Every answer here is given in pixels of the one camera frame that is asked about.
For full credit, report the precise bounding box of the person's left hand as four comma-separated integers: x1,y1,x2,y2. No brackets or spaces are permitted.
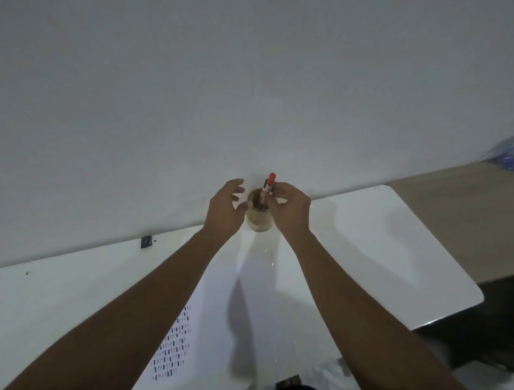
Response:
202,179,254,242

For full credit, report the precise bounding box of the round wooden pen cup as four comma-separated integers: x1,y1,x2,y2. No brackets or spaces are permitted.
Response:
245,189,274,233

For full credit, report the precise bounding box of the person's right hand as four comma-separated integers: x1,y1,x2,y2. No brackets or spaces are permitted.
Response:
267,182,312,238

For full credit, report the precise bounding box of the person's right forearm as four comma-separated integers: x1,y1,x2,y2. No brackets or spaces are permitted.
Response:
284,230,468,390

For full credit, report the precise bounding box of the small dark box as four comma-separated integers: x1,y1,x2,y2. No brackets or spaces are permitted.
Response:
276,375,303,390

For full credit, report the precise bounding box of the blue plastic bag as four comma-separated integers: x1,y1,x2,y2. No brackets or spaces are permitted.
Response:
480,137,514,172

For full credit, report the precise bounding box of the red capped marker pen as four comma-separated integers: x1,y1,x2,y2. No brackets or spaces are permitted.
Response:
260,173,277,210

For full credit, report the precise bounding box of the white sheet with printed dashes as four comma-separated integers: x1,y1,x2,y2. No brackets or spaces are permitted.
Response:
132,235,354,390

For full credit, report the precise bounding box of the person's left forearm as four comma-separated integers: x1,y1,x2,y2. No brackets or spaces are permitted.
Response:
0,228,230,390

